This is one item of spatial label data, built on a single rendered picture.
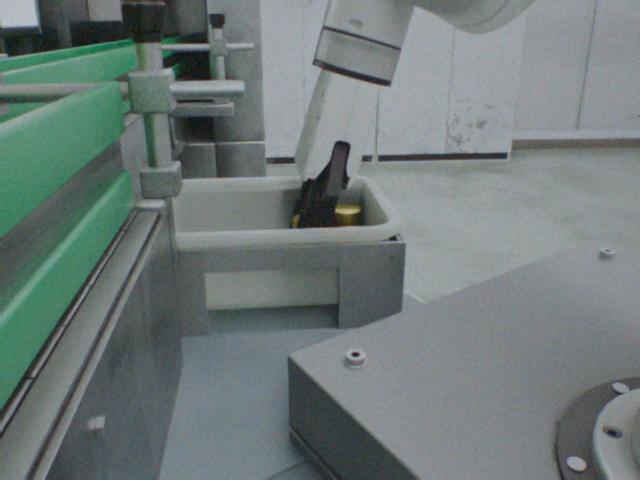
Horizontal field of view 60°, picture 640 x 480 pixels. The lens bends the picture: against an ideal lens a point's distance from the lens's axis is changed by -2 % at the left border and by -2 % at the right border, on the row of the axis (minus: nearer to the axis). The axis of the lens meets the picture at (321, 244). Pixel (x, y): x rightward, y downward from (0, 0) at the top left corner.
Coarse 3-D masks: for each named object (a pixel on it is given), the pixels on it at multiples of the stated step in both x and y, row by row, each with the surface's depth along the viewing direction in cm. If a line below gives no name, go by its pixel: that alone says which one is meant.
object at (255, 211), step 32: (192, 192) 59; (224, 192) 59; (256, 192) 60; (288, 192) 60; (352, 192) 60; (192, 224) 60; (224, 224) 60; (256, 224) 61; (288, 224) 61; (384, 224) 46
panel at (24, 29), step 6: (36, 0) 85; (36, 6) 85; (36, 12) 85; (6, 30) 74; (12, 30) 76; (18, 30) 78; (24, 30) 80; (30, 30) 82; (36, 30) 84; (42, 30) 87; (0, 36) 73; (6, 36) 74; (12, 36) 76; (18, 36) 78; (24, 36) 81
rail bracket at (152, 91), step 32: (160, 32) 35; (160, 64) 36; (0, 96) 35; (32, 96) 36; (64, 96) 36; (128, 96) 36; (160, 96) 36; (192, 96) 37; (224, 96) 37; (160, 128) 37; (160, 160) 38; (160, 192) 38
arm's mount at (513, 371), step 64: (576, 256) 46; (384, 320) 37; (448, 320) 37; (512, 320) 37; (576, 320) 37; (320, 384) 31; (384, 384) 31; (448, 384) 31; (512, 384) 31; (576, 384) 31; (320, 448) 32; (384, 448) 26; (448, 448) 26; (512, 448) 26; (576, 448) 26
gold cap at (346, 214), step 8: (336, 208) 59; (344, 208) 59; (352, 208) 59; (360, 208) 59; (336, 216) 58; (344, 216) 58; (352, 216) 58; (360, 216) 58; (336, 224) 58; (344, 224) 58; (352, 224) 58; (360, 224) 59
